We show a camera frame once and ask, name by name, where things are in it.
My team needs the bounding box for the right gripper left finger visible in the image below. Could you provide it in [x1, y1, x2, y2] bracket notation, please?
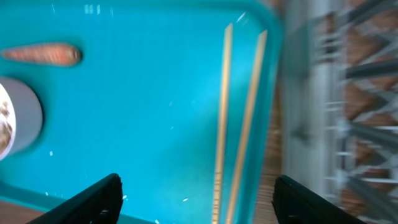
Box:
[28, 173, 123, 224]

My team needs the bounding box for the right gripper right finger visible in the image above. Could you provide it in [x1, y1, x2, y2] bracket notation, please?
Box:
[272, 175, 366, 224]

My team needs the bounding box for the grey dishwasher rack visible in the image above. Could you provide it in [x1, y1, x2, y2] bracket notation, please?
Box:
[281, 0, 397, 223]

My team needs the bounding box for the right wooden chopstick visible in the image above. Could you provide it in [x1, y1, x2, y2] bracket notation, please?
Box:
[225, 30, 268, 224]

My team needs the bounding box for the wooden chopstick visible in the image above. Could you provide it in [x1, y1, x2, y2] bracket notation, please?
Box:
[211, 23, 233, 224]
[225, 30, 268, 224]

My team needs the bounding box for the teal serving tray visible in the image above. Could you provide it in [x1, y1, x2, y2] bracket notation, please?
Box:
[1, 0, 282, 223]

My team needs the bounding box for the white bowl with food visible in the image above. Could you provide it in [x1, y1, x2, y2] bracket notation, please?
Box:
[1, 78, 44, 159]

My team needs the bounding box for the left wooden chopstick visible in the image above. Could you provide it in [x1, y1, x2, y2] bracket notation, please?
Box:
[211, 23, 233, 224]

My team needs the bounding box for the peanut shells and rice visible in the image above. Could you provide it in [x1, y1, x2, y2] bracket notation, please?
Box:
[0, 85, 16, 160]

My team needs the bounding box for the orange carrot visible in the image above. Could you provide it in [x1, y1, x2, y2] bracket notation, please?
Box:
[1, 42, 82, 67]

